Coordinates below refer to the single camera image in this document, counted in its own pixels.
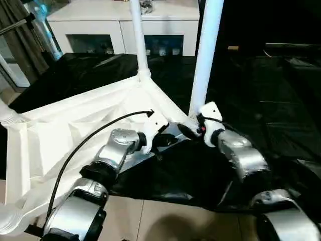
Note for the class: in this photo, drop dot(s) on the white plastic table top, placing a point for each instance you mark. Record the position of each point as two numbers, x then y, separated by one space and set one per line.
62 125

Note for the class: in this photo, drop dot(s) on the black parts in clear bag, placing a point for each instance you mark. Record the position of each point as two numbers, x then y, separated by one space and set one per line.
146 6

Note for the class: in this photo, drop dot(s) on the small tan label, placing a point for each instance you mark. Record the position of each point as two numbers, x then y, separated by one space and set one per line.
233 47

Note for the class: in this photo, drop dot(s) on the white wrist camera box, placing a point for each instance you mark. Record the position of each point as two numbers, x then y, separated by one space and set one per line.
151 128
212 113

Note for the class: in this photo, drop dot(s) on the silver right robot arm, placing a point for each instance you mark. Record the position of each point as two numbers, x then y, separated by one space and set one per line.
245 155

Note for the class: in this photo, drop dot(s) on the grey curtain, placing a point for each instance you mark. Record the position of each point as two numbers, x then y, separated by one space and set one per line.
22 45

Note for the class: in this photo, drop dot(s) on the blue white plastic package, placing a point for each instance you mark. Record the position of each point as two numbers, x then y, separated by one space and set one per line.
49 32

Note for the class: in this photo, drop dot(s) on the black draped furniture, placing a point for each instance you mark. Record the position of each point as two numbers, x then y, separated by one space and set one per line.
270 22

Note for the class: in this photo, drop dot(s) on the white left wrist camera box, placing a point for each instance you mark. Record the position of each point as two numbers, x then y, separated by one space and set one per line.
151 128

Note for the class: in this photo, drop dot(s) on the black plastic mat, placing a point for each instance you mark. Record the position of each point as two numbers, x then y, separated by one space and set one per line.
263 113

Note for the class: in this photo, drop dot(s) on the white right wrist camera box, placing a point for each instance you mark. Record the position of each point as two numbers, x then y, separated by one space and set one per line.
212 113

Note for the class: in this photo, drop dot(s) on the white sideboard cabinet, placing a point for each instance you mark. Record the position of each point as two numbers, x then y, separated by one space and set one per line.
87 25

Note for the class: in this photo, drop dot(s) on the metal rod with black knob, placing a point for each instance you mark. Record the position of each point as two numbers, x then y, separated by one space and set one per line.
15 25

